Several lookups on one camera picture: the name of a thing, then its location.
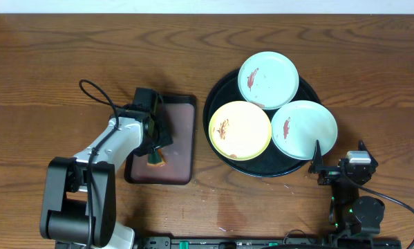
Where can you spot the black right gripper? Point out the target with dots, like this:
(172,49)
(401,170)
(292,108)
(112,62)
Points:
(330,173)

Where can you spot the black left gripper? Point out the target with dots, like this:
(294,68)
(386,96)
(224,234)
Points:
(159,144)

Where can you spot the green yellow sponge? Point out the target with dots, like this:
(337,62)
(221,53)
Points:
(156,159)

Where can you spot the yellow plate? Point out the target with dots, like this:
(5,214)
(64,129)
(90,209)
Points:
(240,130)

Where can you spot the mint green plate top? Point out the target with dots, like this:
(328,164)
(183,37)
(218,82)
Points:
(268,79)

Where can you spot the mint green plate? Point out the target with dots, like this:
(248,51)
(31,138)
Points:
(268,79)
(299,125)

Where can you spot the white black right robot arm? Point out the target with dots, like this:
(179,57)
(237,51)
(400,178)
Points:
(356,218)

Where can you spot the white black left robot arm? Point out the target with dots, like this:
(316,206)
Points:
(79,209)

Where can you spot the black rectangular tray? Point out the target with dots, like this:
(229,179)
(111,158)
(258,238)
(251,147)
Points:
(180,115)

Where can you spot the mint green plate right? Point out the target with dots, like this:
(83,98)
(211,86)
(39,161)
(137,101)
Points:
(299,125)

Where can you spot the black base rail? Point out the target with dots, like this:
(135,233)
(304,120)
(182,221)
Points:
(290,242)

